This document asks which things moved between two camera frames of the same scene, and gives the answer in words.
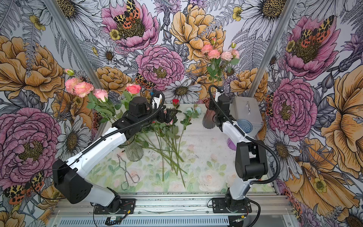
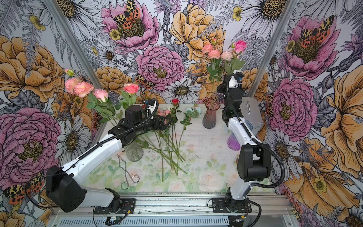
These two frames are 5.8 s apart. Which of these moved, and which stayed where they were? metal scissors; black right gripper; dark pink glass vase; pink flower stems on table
Moved: black right gripper
Stayed: pink flower stems on table; dark pink glass vase; metal scissors
